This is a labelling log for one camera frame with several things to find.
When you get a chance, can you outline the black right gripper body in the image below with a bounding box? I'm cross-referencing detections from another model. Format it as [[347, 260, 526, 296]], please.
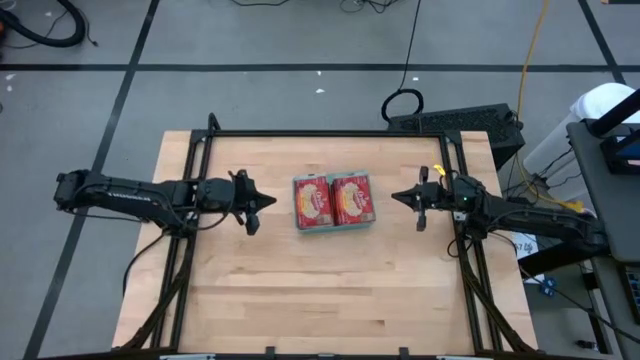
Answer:
[[416, 166, 451, 232]]

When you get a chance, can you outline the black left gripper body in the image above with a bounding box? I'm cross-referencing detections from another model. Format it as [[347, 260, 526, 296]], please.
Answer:
[[228, 168, 262, 237]]

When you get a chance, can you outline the red Orville popcorn bag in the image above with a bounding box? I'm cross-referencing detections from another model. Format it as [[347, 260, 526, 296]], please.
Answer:
[[293, 174, 335, 231], [330, 171, 377, 227]]

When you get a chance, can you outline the teal translucent plastic basket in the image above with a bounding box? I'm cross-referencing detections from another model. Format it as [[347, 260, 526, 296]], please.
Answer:
[[291, 169, 379, 236]]

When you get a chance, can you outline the white paper sheet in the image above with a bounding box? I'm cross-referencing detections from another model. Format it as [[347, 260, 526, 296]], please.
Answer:
[[509, 239, 539, 274]]

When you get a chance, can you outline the black desk leg beam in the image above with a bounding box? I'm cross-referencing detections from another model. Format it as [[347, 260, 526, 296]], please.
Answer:
[[517, 239, 611, 279]]

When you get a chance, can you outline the grey side desk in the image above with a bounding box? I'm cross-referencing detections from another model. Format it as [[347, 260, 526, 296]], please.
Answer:
[[566, 119, 640, 360]]

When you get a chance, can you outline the black device with screen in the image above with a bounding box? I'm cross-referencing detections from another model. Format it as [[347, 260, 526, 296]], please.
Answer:
[[599, 133, 640, 175]]

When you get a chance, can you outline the white bin bag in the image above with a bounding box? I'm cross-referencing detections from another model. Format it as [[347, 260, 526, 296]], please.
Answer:
[[522, 82, 640, 176]]

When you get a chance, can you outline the black keyboard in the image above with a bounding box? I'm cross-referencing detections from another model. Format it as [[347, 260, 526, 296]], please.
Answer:
[[621, 264, 640, 326]]

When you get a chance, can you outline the black hanging cable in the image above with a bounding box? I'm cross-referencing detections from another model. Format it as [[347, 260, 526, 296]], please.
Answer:
[[380, 0, 425, 124]]

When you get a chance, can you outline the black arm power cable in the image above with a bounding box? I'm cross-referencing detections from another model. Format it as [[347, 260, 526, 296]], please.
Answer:
[[121, 230, 169, 299]]

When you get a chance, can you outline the yellow hanging cable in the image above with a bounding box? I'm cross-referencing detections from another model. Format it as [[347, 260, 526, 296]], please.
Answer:
[[514, 0, 571, 206]]

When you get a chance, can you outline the long black floor cable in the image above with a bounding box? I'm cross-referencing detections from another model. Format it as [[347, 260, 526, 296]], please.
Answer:
[[517, 264, 640, 346]]

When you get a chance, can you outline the black floor cable bundle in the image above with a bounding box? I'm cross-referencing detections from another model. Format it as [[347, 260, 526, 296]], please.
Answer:
[[339, 0, 404, 15]]

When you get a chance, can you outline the thick black hose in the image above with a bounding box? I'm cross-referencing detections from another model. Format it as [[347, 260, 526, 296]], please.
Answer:
[[0, 0, 87, 50]]

